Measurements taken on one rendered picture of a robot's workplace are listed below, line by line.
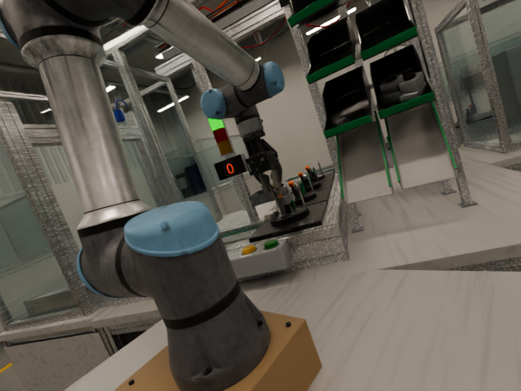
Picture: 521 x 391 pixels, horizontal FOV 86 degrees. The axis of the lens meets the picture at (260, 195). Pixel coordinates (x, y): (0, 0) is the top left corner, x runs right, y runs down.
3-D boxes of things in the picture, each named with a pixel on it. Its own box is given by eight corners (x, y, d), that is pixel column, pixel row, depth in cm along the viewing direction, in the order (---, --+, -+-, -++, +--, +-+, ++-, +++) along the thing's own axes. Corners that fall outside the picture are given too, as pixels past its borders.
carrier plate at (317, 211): (322, 226, 82) (320, 219, 82) (250, 244, 91) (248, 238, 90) (328, 205, 105) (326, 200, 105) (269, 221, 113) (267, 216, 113)
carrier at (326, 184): (331, 191, 129) (322, 165, 128) (283, 205, 137) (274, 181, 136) (333, 181, 152) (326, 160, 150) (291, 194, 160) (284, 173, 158)
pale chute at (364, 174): (395, 194, 76) (391, 185, 73) (346, 204, 82) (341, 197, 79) (379, 119, 91) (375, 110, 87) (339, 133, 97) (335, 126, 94)
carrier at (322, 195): (328, 204, 106) (318, 173, 105) (270, 220, 114) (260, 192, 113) (331, 191, 129) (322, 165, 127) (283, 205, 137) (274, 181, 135)
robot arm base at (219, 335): (207, 417, 32) (174, 344, 31) (159, 368, 44) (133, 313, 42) (290, 330, 42) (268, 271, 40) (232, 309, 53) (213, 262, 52)
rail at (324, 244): (349, 260, 76) (336, 223, 75) (113, 306, 107) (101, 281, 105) (349, 251, 81) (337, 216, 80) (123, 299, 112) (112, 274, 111)
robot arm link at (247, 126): (241, 126, 90) (264, 116, 88) (246, 139, 91) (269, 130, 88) (232, 125, 83) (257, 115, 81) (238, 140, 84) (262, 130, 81)
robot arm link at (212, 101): (225, 77, 67) (249, 79, 77) (193, 95, 74) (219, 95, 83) (236, 108, 69) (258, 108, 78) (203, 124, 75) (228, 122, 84)
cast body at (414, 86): (419, 104, 72) (412, 78, 69) (401, 106, 75) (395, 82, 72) (431, 87, 75) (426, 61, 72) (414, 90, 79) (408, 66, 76)
